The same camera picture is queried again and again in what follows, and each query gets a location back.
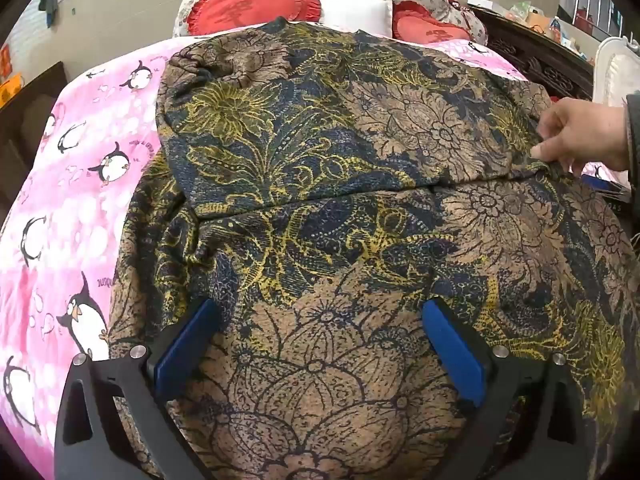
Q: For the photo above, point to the brown navy yellow floral garment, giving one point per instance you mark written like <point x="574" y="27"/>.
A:
<point x="320" y="185"/>

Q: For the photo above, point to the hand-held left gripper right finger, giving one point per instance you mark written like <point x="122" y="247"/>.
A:
<point x="455" y="350"/>

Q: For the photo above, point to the person's right hand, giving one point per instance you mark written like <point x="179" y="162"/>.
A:
<point x="585" y="130"/>

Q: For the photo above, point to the pink penguin print blanket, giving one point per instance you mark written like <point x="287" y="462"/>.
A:
<point x="65" y="200"/>

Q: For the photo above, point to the large red heart pillow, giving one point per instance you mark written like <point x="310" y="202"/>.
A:
<point x="250" y="10"/>

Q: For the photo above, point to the small red heart pillow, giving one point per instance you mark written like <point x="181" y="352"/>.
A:
<point x="430" y="25"/>

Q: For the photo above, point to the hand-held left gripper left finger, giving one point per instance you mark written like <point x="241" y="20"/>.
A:
<point x="185" y="345"/>

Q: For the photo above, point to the orange wall sign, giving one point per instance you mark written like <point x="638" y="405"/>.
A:
<point x="4" y="56"/>
<point x="10" y="89"/>

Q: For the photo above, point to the cream upholstered chair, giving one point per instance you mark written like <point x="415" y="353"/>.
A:
<point x="617" y="70"/>

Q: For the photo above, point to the pile of assorted packets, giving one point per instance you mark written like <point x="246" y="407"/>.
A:
<point x="545" y="25"/>

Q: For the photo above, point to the white pillow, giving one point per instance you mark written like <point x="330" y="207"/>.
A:
<point x="355" y="12"/>

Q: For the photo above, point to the dark hanging cloth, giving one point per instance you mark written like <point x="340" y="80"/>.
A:
<point x="48" y="2"/>

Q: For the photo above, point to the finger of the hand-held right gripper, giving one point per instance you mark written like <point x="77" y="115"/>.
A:
<point x="598" y="174"/>

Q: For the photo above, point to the dark carved wooden cabinet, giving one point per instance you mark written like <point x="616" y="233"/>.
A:
<point x="545" y="67"/>

